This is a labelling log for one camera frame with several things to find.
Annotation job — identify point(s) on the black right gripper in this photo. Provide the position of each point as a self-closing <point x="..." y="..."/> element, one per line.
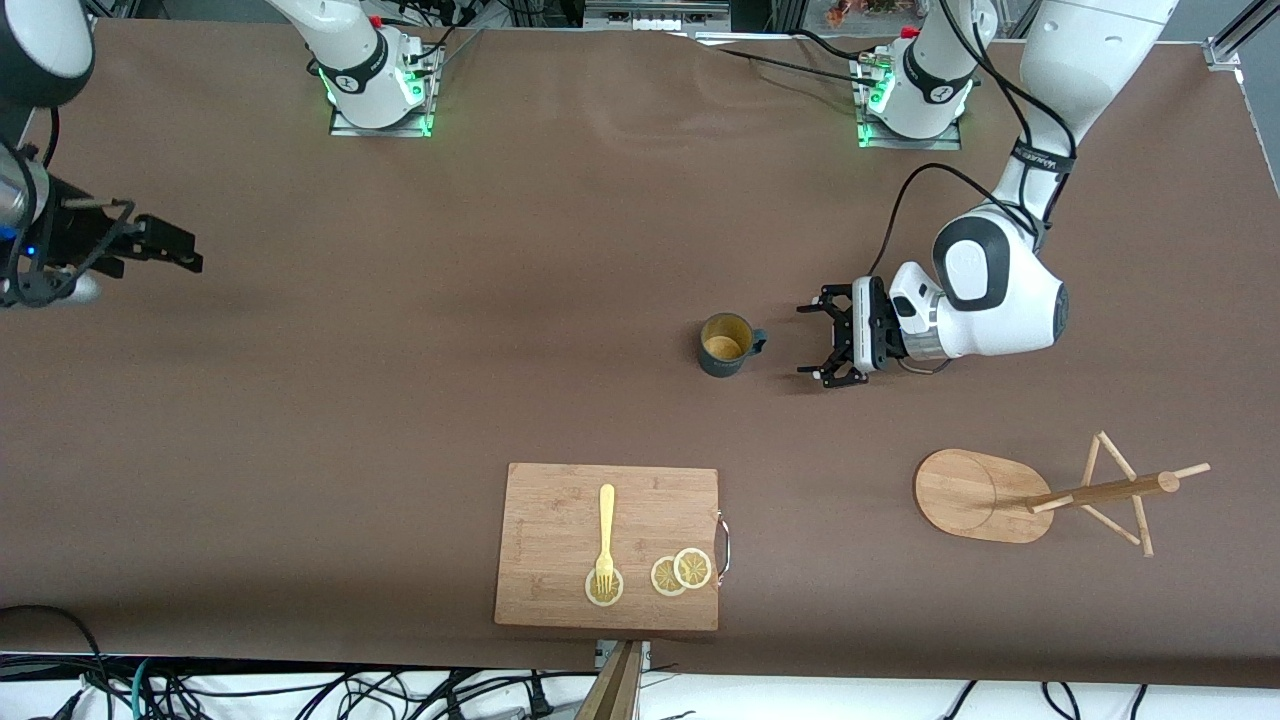
<point x="68" y="237"/>

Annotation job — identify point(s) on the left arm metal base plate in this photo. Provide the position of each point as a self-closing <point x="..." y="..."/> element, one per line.
<point x="950" y="142"/>

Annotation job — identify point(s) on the brown table mat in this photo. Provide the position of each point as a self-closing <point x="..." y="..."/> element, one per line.
<point x="640" y="250"/>

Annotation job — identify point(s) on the grey metal bracket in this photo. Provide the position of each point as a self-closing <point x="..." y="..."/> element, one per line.
<point x="604" y="652"/>

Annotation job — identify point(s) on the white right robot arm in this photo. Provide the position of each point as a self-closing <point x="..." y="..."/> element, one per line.
<point x="350" y="60"/>

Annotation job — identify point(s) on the aluminium frame corner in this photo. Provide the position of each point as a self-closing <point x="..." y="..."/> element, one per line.
<point x="1224" y="52"/>

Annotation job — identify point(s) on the lemon slice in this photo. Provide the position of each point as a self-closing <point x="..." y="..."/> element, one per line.
<point x="693" y="567"/>
<point x="662" y="580"/>
<point x="592" y="595"/>

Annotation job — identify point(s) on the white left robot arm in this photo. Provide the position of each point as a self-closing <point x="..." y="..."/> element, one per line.
<point x="1000" y="300"/>

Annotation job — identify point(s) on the wooden cup rack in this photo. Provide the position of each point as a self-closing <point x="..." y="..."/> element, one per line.
<point x="975" y="495"/>

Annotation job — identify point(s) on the dark teal ribbed cup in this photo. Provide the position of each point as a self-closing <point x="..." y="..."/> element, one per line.
<point x="722" y="348"/>

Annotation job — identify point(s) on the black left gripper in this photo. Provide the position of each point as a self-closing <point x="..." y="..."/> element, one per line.
<point x="876" y="333"/>

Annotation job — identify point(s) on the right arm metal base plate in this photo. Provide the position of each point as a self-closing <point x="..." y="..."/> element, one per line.
<point x="420" y="120"/>

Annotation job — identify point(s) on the wooden post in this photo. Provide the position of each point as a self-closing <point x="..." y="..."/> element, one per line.
<point x="612" y="695"/>

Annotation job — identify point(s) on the yellow plastic fork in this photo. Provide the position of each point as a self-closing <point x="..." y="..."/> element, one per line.
<point x="606" y="520"/>

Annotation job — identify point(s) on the bamboo cutting board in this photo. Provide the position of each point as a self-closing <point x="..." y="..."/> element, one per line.
<point x="550" y="530"/>

